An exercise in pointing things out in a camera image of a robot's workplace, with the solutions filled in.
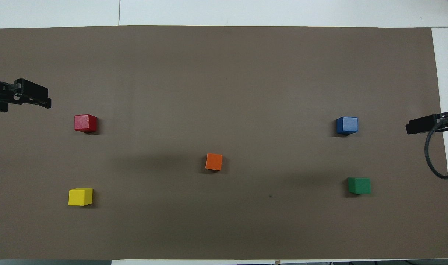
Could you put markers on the red wooden block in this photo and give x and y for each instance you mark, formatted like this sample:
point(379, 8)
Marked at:
point(85, 123)

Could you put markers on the blue wooden block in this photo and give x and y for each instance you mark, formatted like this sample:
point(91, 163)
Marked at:
point(346, 125)

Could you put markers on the green wooden block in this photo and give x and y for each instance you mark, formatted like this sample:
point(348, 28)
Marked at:
point(359, 185)

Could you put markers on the yellow wooden block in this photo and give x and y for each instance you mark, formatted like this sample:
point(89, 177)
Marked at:
point(80, 197)

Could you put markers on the orange wooden block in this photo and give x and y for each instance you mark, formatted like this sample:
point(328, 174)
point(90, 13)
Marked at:
point(214, 162)

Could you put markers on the brown paper table mat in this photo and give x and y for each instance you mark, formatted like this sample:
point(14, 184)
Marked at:
point(224, 221)

